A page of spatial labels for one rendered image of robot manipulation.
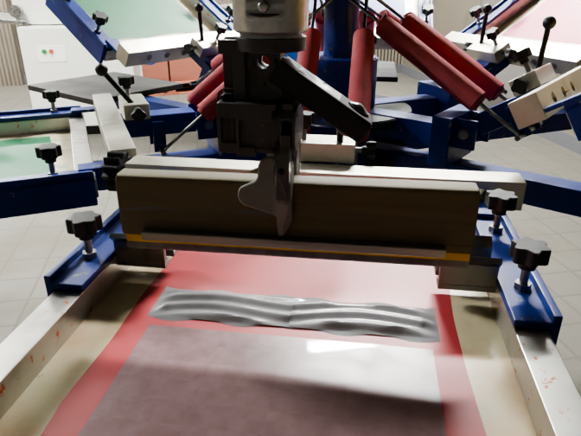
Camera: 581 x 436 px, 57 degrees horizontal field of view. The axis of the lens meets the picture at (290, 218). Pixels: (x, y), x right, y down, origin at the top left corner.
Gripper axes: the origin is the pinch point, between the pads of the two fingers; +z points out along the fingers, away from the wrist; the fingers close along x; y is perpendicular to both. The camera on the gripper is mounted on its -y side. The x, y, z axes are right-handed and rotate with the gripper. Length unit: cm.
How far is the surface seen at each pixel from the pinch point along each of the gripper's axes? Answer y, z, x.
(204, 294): 11.7, 12.8, -2.1
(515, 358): -25.6, 12.0, 6.4
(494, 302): -25.6, 12.0, -4.6
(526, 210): -111, 108, -270
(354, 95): -5, -2, -59
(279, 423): -1.6, 13.5, 17.7
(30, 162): 68, 14, -52
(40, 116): 79, 9, -76
